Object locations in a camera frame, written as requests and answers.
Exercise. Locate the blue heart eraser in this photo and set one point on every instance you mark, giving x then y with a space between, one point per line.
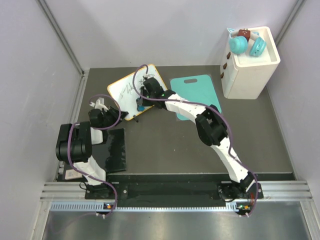
140 108

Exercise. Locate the yellow framed whiteboard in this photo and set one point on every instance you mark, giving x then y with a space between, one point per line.
125 95

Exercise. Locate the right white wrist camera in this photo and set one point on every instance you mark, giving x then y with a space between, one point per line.
147 76

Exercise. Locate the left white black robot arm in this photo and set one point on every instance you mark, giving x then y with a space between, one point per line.
62 150

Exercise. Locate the brown toy cube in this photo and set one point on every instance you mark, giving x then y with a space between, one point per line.
244 33

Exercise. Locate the teal cat ear headphones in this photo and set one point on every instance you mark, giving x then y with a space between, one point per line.
239 45

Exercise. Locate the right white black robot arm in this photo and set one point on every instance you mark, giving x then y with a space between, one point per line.
210 124

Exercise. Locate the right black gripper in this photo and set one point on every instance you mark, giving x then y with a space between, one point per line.
145 103

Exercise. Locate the small label card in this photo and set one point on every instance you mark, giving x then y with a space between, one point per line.
71 174

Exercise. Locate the black glossy mat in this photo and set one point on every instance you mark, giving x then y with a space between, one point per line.
103 148

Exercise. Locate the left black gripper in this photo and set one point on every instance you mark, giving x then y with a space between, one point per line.
114 112

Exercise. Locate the teal cutting board mat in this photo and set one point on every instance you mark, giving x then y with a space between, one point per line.
197 88

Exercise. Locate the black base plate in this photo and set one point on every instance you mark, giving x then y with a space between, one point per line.
169 192

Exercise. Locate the white drawer cabinet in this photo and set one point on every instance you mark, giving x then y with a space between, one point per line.
244 76

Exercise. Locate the grey slotted cable duct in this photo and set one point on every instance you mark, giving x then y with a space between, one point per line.
103 207

